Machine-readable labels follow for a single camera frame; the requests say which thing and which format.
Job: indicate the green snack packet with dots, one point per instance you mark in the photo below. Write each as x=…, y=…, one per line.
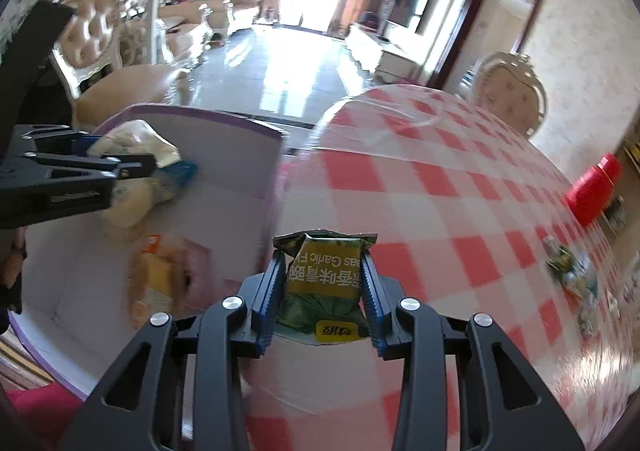
x=325, y=281

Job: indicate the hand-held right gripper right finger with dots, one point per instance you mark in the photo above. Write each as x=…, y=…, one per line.
x=372, y=301

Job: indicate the white box with purple rim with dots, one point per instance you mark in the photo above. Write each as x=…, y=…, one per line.
x=225, y=171

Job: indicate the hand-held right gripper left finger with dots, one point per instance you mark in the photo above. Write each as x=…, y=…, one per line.
x=270, y=291

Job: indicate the clear packet with blue edges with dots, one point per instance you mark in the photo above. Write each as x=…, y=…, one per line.
x=135, y=141

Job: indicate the blue cartoon snack packet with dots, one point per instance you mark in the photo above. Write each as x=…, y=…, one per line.
x=586, y=276

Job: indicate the pink cloth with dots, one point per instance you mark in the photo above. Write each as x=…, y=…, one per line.
x=40, y=416

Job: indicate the dark wooden door frame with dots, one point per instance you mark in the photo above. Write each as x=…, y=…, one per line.
x=467, y=31

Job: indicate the cream tufted dining chair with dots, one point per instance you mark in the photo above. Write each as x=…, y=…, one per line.
x=510, y=91
x=100, y=41

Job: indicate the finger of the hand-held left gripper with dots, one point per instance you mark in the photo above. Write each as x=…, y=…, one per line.
x=125, y=166
x=82, y=143

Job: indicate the red thermos jug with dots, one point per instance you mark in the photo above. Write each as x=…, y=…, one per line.
x=595, y=191

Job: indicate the flat screen television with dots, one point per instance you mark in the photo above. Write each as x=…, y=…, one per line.
x=407, y=8

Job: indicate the white television cabinet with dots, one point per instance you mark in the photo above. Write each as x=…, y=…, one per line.
x=380, y=48

